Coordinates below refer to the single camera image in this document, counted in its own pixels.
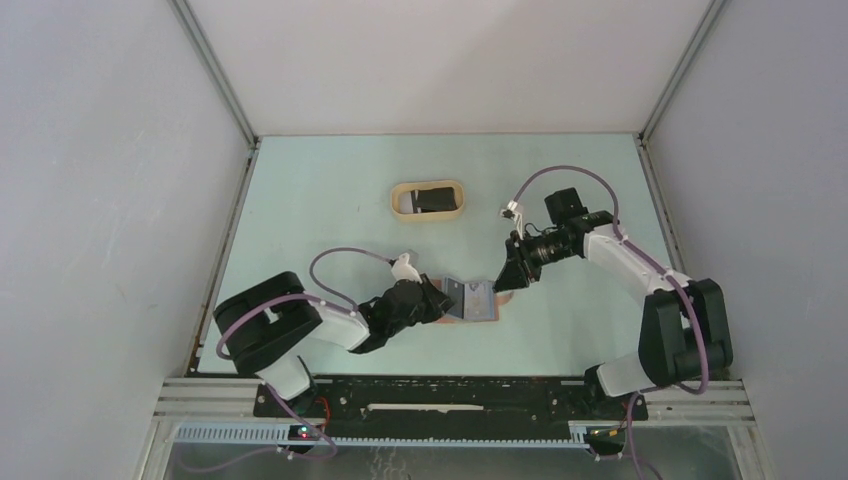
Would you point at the beige oval tray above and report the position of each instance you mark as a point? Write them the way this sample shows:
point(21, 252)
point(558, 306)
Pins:
point(401, 188)

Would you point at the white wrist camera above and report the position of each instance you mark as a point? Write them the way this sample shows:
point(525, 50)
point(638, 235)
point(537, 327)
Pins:
point(514, 212)
point(403, 267)

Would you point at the white striped credit card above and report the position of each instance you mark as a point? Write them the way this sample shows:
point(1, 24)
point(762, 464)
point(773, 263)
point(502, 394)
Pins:
point(409, 203)

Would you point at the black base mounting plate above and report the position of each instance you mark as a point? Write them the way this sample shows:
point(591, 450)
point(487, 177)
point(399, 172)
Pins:
point(482, 407)

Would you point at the white cable duct strip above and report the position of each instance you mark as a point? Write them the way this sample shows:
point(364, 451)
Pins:
point(288, 435)

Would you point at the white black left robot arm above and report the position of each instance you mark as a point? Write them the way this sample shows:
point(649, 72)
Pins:
point(261, 327)

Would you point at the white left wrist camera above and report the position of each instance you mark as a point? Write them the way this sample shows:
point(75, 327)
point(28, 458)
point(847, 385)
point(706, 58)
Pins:
point(403, 267)

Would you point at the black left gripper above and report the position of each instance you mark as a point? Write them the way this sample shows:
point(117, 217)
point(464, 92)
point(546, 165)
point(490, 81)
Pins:
point(437, 302)

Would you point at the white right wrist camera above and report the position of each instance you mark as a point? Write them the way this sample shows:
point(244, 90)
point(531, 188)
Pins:
point(514, 212)

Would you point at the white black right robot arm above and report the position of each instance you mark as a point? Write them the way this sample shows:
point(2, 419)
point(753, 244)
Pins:
point(684, 332)

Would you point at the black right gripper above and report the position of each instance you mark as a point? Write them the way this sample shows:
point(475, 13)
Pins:
point(518, 267)

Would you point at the orange leather card holder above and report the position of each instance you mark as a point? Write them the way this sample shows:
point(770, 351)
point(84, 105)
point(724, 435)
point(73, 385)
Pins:
point(474, 301)

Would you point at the aluminium frame rail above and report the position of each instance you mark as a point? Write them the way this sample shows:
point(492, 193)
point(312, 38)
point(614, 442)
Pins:
point(204, 49)

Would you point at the black credit card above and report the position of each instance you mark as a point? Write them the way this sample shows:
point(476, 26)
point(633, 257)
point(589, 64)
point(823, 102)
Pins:
point(434, 200)

